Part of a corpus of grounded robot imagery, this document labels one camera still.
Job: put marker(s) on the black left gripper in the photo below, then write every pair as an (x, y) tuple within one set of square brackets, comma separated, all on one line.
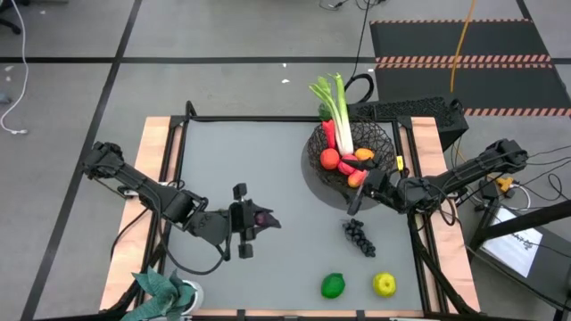
[(243, 220)]

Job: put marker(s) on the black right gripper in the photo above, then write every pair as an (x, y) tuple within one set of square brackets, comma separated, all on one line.
[(383, 191)]

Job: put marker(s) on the dark purple eggplant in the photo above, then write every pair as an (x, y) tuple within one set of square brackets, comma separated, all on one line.
[(262, 218)]

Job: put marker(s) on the red and yellow mango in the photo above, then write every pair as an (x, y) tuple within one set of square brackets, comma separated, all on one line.
[(357, 179)]

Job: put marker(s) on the yellow-orange lemon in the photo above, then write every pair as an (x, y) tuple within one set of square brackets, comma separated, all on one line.
[(364, 153)]

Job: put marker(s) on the orange-red tomato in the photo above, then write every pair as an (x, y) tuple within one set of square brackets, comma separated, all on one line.
[(329, 159)]

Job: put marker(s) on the dark grape bunch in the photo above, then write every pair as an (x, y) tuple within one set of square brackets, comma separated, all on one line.
[(359, 238)]

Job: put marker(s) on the long red chili pepper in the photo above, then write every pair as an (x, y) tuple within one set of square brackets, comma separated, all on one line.
[(329, 134)]

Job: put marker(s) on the green and white leek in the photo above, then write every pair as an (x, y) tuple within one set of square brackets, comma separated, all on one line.
[(341, 120)]

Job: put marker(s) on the green lime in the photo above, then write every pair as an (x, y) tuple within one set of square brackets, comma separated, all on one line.
[(333, 285)]

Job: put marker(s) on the yellow apple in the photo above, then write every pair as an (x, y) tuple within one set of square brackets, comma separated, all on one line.
[(384, 285)]

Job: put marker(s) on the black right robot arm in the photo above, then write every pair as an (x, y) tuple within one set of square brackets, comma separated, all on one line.
[(468, 171)]

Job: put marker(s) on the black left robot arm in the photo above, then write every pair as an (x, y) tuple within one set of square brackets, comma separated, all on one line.
[(169, 205)]

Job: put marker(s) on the black perforated computer case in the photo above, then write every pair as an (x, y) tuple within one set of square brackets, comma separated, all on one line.
[(410, 111)]

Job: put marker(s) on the white plant pot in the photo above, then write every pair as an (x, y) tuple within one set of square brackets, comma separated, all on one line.
[(196, 296)]

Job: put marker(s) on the teal leafed artificial plant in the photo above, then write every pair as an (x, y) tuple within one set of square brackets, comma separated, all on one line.
[(156, 294)]

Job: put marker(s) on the black hazard striped floor mat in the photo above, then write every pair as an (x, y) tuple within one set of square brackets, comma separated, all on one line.
[(464, 71)]

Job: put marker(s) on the black table frame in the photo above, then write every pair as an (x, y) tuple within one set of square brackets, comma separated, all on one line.
[(176, 147)]

